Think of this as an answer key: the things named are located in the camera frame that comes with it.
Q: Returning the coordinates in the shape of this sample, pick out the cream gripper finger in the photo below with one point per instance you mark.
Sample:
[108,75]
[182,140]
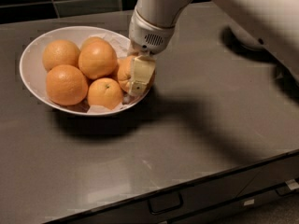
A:
[141,71]

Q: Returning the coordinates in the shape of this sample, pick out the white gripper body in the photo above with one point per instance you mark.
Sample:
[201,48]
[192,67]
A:
[149,36]

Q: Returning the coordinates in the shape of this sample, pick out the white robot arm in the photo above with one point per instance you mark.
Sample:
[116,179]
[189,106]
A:
[268,24]

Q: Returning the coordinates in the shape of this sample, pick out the white bowl with oranges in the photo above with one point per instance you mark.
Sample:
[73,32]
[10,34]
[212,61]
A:
[33,74]

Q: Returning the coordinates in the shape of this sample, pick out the small orange front centre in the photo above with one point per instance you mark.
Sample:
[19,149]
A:
[105,92]

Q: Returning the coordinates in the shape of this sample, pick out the dark drawer front with handle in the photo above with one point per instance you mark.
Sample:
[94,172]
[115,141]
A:
[204,199]

